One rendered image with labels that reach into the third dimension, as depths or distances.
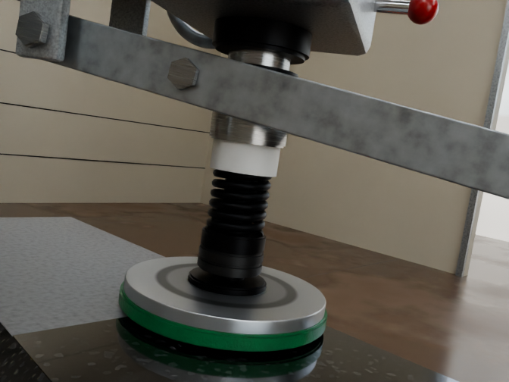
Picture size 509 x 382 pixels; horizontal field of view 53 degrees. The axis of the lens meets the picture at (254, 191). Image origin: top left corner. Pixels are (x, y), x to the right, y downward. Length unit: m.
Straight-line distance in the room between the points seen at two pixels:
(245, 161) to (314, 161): 5.61
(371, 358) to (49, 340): 0.29
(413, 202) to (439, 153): 5.06
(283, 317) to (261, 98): 0.20
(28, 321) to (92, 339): 0.07
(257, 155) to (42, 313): 0.25
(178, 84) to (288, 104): 0.10
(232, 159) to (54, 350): 0.23
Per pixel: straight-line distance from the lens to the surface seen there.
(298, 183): 6.23
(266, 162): 0.51
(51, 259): 0.71
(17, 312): 0.53
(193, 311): 0.46
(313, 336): 0.51
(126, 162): 6.44
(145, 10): 0.69
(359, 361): 0.51
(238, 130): 0.50
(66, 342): 0.47
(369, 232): 5.74
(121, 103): 6.32
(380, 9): 0.60
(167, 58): 0.51
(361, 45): 0.58
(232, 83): 0.48
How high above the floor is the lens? 1.02
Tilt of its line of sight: 6 degrees down
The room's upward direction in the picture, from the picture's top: 8 degrees clockwise
